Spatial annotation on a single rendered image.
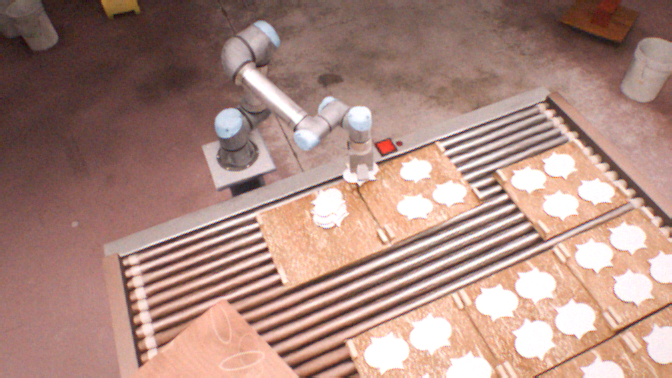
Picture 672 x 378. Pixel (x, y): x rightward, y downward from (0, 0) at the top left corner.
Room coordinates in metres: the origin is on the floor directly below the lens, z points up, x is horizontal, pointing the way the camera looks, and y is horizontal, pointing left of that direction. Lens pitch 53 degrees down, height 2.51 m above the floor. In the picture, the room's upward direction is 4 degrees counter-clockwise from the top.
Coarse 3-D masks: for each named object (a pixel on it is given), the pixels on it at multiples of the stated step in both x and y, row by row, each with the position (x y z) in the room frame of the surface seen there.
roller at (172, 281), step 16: (560, 128) 1.43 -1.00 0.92; (512, 144) 1.36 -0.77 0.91; (528, 144) 1.35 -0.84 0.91; (480, 160) 1.28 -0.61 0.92; (496, 160) 1.29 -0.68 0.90; (224, 256) 0.92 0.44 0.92; (240, 256) 0.92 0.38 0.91; (192, 272) 0.86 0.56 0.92; (208, 272) 0.86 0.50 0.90; (144, 288) 0.81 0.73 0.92; (160, 288) 0.81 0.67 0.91
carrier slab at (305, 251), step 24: (264, 216) 1.07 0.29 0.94; (288, 216) 1.06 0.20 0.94; (312, 216) 1.06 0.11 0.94; (360, 216) 1.04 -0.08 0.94; (288, 240) 0.96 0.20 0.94; (312, 240) 0.95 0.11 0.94; (336, 240) 0.94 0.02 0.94; (360, 240) 0.93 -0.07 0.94; (288, 264) 0.85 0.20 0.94; (312, 264) 0.85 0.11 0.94; (336, 264) 0.84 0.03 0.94; (288, 288) 0.76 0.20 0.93
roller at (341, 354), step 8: (648, 208) 0.98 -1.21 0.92; (336, 352) 0.53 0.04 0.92; (344, 352) 0.52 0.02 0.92; (312, 360) 0.51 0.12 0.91; (320, 360) 0.50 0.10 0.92; (328, 360) 0.50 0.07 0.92; (336, 360) 0.50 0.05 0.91; (296, 368) 0.48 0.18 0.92; (304, 368) 0.48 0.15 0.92; (312, 368) 0.48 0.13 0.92; (320, 368) 0.48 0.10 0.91; (304, 376) 0.46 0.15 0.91
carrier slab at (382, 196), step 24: (384, 168) 1.27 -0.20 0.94; (432, 168) 1.25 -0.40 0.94; (456, 168) 1.24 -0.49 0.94; (360, 192) 1.15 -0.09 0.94; (384, 192) 1.14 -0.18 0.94; (408, 192) 1.13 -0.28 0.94; (432, 192) 1.12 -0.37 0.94; (384, 216) 1.03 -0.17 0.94; (432, 216) 1.01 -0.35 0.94; (456, 216) 1.01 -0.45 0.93
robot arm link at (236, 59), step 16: (224, 48) 1.39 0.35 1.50; (240, 48) 1.38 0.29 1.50; (224, 64) 1.34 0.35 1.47; (240, 64) 1.32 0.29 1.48; (240, 80) 1.29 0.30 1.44; (256, 80) 1.27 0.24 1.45; (256, 96) 1.24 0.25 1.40; (272, 96) 1.22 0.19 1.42; (272, 112) 1.19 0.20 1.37; (288, 112) 1.16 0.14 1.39; (304, 112) 1.17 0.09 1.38; (304, 128) 1.11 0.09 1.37; (320, 128) 1.11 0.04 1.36; (304, 144) 1.07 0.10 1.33
